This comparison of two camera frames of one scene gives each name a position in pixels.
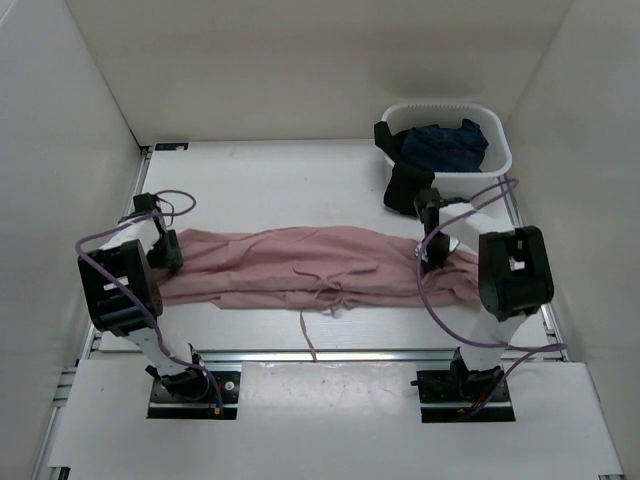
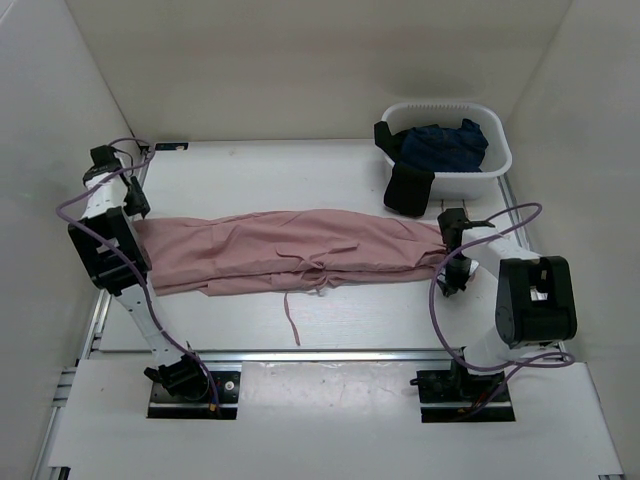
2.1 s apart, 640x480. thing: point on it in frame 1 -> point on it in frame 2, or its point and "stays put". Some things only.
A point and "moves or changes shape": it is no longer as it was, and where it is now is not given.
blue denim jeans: [444, 149] stays put
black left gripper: [171, 258] -> [140, 203]
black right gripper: [431, 261] -> [452, 283]
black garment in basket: [408, 179] stays put
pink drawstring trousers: [317, 268] moves or changes shape
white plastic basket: [496, 160] stays put
